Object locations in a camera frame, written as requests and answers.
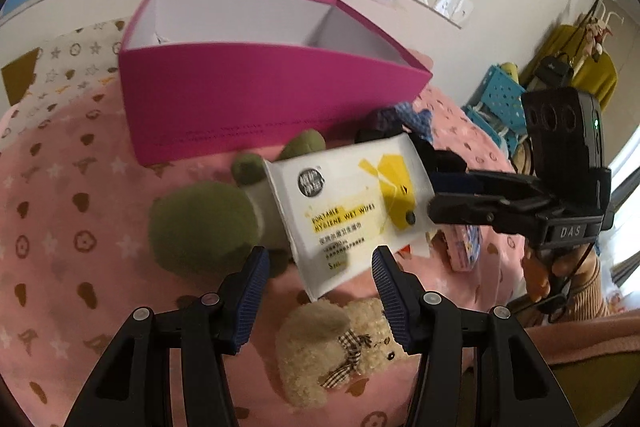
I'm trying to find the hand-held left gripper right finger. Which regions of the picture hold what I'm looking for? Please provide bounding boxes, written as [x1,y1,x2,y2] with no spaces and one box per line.
[371,246,566,427]

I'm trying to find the person's right hand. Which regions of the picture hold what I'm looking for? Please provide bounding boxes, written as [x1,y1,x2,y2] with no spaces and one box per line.
[522,244,598,309]

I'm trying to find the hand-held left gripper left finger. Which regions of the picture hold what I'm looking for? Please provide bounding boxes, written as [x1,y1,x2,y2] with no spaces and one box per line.
[64,246,271,427]

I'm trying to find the hanging small doll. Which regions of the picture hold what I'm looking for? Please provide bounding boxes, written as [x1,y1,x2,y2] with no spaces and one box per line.
[582,0,626,58]

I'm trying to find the pink patterned blanket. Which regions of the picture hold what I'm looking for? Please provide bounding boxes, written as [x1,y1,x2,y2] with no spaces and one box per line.
[0,19,636,427]

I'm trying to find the yellow garment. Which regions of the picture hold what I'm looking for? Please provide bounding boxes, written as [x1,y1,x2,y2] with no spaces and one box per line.
[520,24,619,112]

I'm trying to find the green plush toy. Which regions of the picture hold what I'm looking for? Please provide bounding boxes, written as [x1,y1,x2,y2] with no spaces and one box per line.
[148,130,326,280]

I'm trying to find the olive bed sheet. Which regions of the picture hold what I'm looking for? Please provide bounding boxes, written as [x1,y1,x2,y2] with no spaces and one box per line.
[547,364,627,427]

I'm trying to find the small pink tissue packet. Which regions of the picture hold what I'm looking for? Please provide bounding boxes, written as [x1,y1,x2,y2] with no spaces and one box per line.
[440,224,484,273]

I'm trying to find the black soft cloth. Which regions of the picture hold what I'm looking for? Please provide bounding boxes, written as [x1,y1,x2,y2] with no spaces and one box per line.
[355,107,467,174]

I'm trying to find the blue plastic basket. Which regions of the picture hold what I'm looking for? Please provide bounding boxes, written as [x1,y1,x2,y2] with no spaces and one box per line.
[462,63,529,158]

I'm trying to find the white yellow wet wipes pack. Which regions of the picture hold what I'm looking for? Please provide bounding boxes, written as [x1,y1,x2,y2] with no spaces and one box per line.
[263,132,436,303]

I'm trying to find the pink cardboard box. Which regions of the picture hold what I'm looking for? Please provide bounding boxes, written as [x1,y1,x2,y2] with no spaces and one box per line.
[118,0,434,166]

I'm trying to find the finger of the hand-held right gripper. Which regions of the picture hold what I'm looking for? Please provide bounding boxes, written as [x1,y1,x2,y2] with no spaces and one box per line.
[426,192,551,239]
[430,169,540,198]

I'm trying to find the black bag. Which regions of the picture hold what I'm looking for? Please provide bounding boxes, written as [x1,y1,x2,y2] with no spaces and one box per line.
[535,54,576,86]

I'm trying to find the olive brown cloth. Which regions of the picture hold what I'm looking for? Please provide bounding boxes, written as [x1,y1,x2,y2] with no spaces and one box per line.
[0,48,42,105]

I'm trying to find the person's right forearm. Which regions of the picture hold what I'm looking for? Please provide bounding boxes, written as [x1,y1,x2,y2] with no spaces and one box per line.
[550,257,615,324]

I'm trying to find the beige teddy bear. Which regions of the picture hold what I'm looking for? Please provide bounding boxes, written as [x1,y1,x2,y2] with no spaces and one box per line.
[274,297,416,408]

